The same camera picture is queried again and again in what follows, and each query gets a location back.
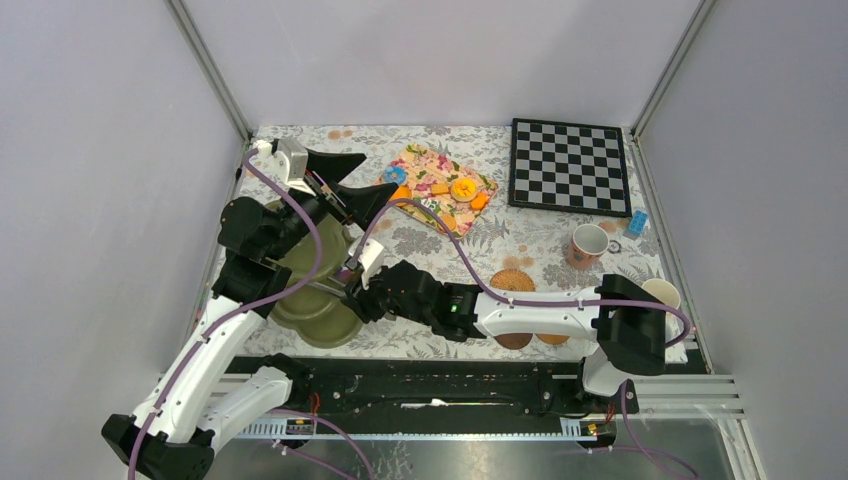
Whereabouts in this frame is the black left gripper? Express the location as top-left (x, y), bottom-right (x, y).
top-left (266, 148), bottom-right (399, 261)

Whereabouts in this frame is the green cake slice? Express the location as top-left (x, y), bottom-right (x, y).
top-left (419, 198), bottom-right (441, 215)

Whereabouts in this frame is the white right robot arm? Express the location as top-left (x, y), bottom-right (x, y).
top-left (334, 184), bottom-right (693, 412)

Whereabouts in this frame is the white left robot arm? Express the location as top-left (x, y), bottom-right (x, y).
top-left (101, 145), bottom-right (386, 479)

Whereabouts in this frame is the blue donut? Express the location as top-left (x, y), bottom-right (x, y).
top-left (382, 165), bottom-right (407, 186)

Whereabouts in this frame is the orange round tart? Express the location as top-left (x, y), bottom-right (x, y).
top-left (390, 186), bottom-right (412, 201)

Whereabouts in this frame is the green tiered dessert stand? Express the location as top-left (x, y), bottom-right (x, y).
top-left (269, 217), bottom-right (363, 349)

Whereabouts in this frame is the round waffle biscuit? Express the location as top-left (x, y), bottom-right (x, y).
top-left (439, 214), bottom-right (457, 232)

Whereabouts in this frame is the floral tablecloth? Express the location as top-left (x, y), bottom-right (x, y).
top-left (241, 143), bottom-right (693, 363)

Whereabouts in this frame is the floral serving tray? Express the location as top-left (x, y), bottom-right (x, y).
top-left (376, 144), bottom-right (499, 238)

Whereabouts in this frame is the woven rattan coaster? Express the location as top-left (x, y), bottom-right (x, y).
top-left (489, 269), bottom-right (536, 292)

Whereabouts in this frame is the orange star cookie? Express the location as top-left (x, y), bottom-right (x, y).
top-left (468, 192), bottom-right (490, 212)

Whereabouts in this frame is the dark brown wooden coaster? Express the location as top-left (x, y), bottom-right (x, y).
top-left (494, 333), bottom-right (533, 350)

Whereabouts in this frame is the light brown wooden coaster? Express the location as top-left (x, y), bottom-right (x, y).
top-left (536, 334), bottom-right (570, 346)

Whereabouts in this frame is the black grey chessboard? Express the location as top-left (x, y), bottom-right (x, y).
top-left (507, 118), bottom-right (632, 218)

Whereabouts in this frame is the blue toy brick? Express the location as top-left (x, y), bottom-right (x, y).
top-left (624, 210), bottom-right (649, 239)

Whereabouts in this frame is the yellow mug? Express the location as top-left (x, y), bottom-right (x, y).
top-left (641, 278), bottom-right (682, 308)

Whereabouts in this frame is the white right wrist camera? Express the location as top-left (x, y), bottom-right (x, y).
top-left (344, 238), bottom-right (386, 273)

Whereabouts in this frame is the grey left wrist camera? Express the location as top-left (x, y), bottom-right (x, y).
top-left (252, 138), bottom-right (309, 192)

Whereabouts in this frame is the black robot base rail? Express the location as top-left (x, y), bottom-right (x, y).
top-left (218, 354), bottom-right (641, 439)

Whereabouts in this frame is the aluminium corner post left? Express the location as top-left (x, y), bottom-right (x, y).
top-left (164, 0), bottom-right (252, 142)

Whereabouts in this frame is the aluminium corner post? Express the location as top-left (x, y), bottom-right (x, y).
top-left (631, 0), bottom-right (718, 139)
top-left (164, 0), bottom-right (252, 142)

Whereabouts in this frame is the aluminium corner post right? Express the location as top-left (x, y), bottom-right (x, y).
top-left (631, 0), bottom-right (718, 139)

